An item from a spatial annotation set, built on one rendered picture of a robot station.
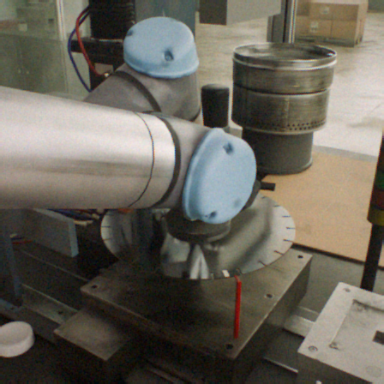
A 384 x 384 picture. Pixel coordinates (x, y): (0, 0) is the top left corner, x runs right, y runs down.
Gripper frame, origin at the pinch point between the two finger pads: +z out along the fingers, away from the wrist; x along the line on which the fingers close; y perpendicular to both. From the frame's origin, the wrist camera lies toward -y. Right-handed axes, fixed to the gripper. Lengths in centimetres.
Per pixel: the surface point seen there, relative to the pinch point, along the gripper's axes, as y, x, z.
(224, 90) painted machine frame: 10.3, -28.0, 2.6
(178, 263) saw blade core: -2.0, 9.5, -1.7
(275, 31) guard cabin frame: 29, -100, 48
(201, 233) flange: -1.4, 2.2, 1.6
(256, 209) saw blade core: -5.9, -9.6, 8.4
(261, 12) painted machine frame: 16, -56, 6
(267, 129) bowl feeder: 10, -53, 42
